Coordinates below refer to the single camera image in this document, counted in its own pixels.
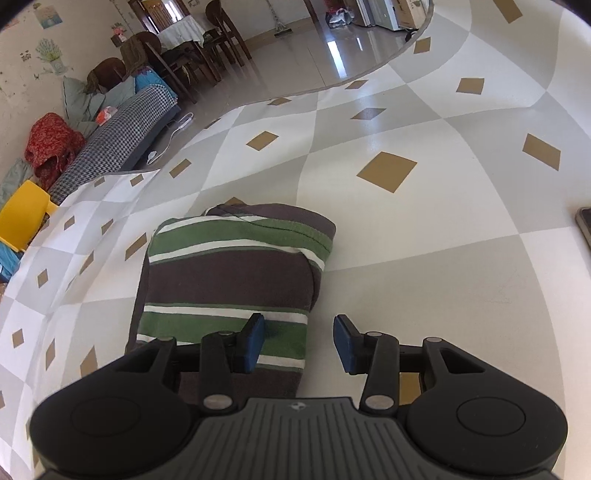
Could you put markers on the blue printed cloth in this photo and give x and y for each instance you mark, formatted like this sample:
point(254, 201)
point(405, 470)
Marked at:
point(8, 263)

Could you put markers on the cardboard box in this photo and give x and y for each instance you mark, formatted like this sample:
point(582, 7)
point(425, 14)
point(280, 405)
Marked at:
point(408, 13)

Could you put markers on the dining table white cloth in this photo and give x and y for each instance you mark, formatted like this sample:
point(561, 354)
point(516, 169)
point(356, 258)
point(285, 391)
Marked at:
point(182, 32)

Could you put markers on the red patterned cloth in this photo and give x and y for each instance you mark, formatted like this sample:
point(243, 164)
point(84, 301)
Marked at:
point(53, 147)

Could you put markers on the houndstooth sofa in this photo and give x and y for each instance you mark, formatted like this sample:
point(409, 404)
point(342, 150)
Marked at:
point(120, 138)

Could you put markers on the green brown striped t-shirt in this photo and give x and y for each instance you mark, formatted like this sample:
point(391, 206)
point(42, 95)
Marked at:
point(231, 272)

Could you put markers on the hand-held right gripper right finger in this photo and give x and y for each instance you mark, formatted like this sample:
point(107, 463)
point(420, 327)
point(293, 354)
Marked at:
point(345, 345)

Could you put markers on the grey-green cushion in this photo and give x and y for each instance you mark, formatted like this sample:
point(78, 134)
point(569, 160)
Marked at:
point(92, 101)

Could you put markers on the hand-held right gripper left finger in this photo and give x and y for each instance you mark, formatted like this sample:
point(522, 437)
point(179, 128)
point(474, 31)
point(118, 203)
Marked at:
point(253, 344)

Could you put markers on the plant wall sticker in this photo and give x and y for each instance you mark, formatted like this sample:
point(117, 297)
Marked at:
point(53, 57)
point(48, 14)

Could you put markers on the dark wooden dining chair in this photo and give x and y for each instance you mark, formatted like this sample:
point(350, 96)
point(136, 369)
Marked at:
point(157, 64)
point(228, 32)

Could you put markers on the brown armchair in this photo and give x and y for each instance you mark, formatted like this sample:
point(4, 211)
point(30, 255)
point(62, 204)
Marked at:
point(106, 74)

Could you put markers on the orange packet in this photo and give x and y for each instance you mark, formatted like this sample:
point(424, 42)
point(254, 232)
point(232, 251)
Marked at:
point(105, 115)

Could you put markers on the black smartphone gold case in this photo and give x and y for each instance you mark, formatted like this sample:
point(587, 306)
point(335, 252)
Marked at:
point(585, 226)

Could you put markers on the black slipper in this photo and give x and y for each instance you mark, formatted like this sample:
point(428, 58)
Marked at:
point(409, 36)

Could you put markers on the yellow plastic chair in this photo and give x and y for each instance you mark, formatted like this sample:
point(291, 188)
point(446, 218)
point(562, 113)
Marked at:
point(23, 217)

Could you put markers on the silver plastic bag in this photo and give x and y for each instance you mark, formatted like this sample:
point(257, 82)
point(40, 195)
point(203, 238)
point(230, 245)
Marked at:
point(339, 17)

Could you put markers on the broom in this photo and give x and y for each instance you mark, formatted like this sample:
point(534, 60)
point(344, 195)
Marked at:
point(282, 27)

